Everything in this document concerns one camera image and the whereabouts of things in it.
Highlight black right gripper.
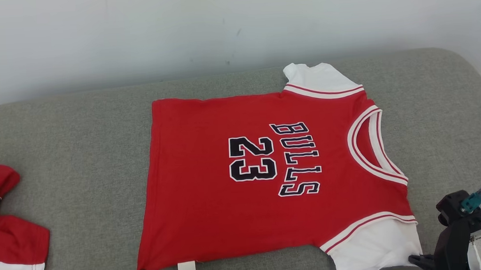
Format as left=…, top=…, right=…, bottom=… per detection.
left=407, top=220, right=474, bottom=270

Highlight red Bulls 23 jersey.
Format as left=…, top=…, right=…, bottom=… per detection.
left=126, top=57, right=424, bottom=270

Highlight red shorts with white hem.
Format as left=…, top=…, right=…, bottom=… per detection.
left=0, top=161, right=53, bottom=270

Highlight teal right camera connector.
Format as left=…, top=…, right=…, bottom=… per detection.
left=460, top=187, right=481, bottom=215

